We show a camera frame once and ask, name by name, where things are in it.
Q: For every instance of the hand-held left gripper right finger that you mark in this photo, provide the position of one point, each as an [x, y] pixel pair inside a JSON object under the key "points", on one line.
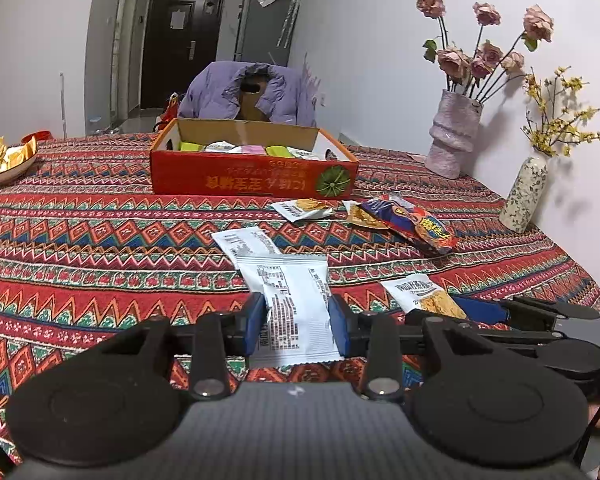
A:
{"points": [[339, 327]]}

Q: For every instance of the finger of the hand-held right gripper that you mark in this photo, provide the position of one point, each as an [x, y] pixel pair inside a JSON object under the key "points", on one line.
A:
{"points": [[510, 337], [480, 310]]}

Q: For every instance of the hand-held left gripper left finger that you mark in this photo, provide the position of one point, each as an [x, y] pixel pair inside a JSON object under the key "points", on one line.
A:
{"points": [[255, 325]]}

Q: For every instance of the white yellow snack packet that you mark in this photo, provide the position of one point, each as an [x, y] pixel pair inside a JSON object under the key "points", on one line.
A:
{"points": [[420, 295]]}

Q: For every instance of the red cardboard box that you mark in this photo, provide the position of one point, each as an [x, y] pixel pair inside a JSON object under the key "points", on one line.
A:
{"points": [[240, 180]]}

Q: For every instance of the pink snack packet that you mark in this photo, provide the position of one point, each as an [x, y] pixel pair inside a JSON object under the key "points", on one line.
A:
{"points": [[252, 150]]}

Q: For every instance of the green snack packet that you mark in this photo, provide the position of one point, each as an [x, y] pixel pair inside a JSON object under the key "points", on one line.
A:
{"points": [[276, 150], [192, 147]]}

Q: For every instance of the large red snack bag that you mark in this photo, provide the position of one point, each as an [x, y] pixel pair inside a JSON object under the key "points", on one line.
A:
{"points": [[420, 230]]}

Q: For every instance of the orange snack packet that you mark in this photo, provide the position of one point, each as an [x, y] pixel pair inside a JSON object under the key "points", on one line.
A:
{"points": [[362, 217]]}

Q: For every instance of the speckled white vase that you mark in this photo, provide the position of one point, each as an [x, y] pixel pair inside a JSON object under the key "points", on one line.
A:
{"points": [[522, 195]]}

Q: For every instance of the white packet with orange picture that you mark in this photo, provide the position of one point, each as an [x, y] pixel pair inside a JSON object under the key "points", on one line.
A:
{"points": [[305, 208]]}

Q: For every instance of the pink paper slip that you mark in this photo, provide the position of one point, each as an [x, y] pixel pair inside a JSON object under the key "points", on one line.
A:
{"points": [[420, 158]]}

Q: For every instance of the patterned red tablecloth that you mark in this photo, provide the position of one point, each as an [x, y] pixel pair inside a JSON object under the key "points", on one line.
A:
{"points": [[105, 240]]}

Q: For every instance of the white packet with yellow print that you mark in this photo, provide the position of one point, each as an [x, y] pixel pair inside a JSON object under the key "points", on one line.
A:
{"points": [[305, 154]]}

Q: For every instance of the pink textured vase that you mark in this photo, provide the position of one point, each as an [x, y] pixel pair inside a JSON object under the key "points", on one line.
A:
{"points": [[450, 135]]}

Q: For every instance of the white gold snack packet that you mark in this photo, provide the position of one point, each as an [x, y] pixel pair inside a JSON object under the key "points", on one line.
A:
{"points": [[222, 147]]}

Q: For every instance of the yellow flower branches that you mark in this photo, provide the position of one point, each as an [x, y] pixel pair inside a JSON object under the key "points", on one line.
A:
{"points": [[555, 130]]}

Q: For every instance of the brown chair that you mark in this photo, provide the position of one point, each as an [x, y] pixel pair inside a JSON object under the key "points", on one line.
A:
{"points": [[252, 107]]}

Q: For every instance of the purple puffer jacket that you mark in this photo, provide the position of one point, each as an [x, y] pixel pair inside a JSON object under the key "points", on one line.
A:
{"points": [[210, 90]]}

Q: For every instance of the bunch of dried pink roses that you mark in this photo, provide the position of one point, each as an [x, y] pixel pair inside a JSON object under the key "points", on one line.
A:
{"points": [[452, 60]]}

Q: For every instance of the dark entrance door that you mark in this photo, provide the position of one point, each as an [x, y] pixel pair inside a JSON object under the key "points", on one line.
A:
{"points": [[160, 70]]}

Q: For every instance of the red plastic basin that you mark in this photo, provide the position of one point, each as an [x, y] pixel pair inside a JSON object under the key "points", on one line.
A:
{"points": [[42, 136]]}

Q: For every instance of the white plate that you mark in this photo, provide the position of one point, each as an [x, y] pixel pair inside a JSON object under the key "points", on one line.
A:
{"points": [[10, 178]]}

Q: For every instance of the grey refrigerator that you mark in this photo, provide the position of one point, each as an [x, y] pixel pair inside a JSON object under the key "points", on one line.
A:
{"points": [[260, 35]]}

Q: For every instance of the white interior door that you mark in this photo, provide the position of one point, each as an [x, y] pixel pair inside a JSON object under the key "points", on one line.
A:
{"points": [[122, 60]]}

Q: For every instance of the white folded umbrella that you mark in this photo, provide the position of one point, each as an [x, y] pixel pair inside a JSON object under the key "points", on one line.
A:
{"points": [[290, 15]]}

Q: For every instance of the white paper notice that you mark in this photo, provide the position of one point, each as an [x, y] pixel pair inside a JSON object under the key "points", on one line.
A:
{"points": [[177, 19]]}

